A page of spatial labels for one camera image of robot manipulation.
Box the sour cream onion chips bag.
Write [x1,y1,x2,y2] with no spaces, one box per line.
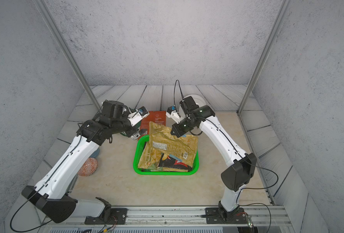
[137,141,190,172]

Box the red snack bag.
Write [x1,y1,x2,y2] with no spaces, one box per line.
[140,111,166,137]

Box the tan chips bag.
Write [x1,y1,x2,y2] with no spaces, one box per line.
[149,121,198,167]

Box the black Krok chips bag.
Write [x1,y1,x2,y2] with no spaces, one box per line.
[158,153,192,171]

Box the dark green snack bag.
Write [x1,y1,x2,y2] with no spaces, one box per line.
[120,131,135,138]

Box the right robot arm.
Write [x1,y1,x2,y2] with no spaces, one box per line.
[166,96,257,218]

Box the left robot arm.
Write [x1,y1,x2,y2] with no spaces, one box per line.
[22,101,149,224]

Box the green plastic basket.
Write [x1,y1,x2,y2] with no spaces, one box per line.
[133,135,200,176]

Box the white plate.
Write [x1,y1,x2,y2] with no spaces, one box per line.
[183,94,207,113]

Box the blue bowl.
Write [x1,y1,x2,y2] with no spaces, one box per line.
[90,148,100,159]

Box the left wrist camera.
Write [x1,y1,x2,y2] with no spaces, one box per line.
[127,106,150,127]

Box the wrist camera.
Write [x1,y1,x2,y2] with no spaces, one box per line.
[127,106,150,127]
[166,106,183,123]

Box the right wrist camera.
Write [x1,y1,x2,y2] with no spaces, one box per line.
[166,106,183,123]

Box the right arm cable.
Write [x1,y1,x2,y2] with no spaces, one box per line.
[173,80,279,233]

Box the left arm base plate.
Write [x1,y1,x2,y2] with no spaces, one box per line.
[84,208,128,225]

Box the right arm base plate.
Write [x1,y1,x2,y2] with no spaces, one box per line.
[204,207,248,224]

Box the aluminium front rail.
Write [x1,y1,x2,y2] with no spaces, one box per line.
[39,203,294,233]

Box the left frame post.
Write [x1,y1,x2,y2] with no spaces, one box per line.
[33,0,101,111]

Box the frame post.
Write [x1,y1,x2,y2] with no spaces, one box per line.
[237,0,291,116]
[33,0,101,111]

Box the right frame post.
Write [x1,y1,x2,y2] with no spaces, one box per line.
[237,0,291,116]

